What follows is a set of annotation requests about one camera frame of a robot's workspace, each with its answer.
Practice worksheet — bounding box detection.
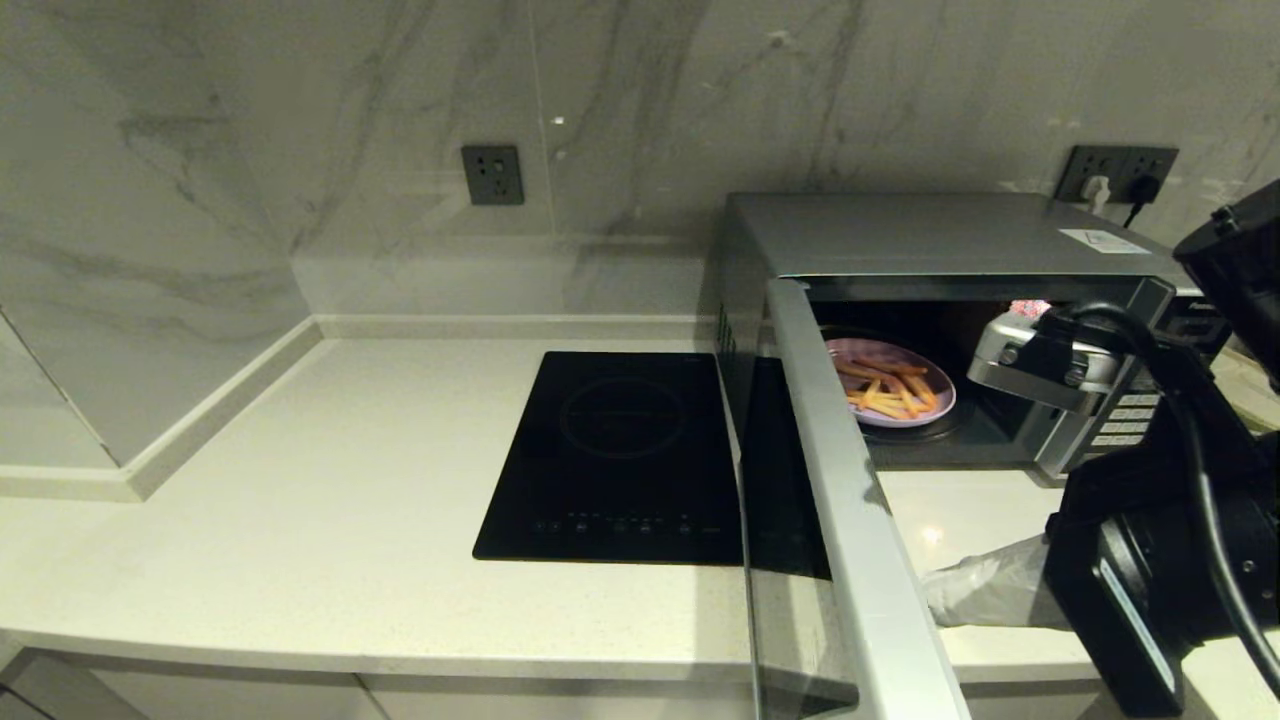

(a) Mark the purple oval plate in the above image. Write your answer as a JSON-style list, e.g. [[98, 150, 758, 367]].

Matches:
[[825, 337, 958, 430]]

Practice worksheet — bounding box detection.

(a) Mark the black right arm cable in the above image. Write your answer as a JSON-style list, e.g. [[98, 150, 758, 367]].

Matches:
[[1040, 300, 1280, 703]]

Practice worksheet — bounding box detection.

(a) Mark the grey single wall socket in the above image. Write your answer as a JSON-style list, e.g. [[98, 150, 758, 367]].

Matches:
[[461, 145, 525, 207]]

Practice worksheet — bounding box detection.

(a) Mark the silver microwave oven body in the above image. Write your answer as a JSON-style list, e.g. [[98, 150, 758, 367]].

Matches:
[[712, 191, 1233, 488]]

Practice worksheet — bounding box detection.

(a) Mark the microwave door with dark glass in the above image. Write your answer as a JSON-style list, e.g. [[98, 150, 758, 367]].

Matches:
[[738, 277, 973, 720]]

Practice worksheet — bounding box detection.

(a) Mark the black power plug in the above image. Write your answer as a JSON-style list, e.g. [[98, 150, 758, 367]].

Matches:
[[1124, 176, 1161, 229]]

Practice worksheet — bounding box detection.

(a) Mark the beige cabinet front panel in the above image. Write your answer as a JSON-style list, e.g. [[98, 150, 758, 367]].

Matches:
[[958, 680, 1106, 720]]

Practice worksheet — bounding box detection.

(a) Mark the grey double wall socket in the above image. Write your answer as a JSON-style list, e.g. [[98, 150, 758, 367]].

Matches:
[[1056, 145, 1180, 204]]

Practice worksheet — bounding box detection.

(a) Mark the black glass induction cooktop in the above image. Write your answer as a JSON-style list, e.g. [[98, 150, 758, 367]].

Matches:
[[472, 350, 746, 567]]

